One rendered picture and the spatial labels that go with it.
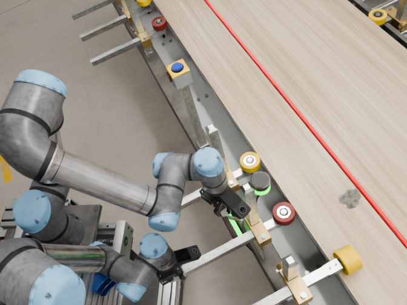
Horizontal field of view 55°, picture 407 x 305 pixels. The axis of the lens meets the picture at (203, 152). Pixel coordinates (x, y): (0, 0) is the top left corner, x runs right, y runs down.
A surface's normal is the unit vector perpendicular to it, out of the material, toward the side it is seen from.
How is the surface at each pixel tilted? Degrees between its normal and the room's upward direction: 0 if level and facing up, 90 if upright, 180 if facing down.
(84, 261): 84
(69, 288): 85
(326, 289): 0
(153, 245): 1
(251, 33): 0
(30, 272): 19
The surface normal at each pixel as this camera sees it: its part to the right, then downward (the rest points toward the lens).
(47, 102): 0.84, -0.17
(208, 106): -0.18, -0.52
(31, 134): 0.69, -0.24
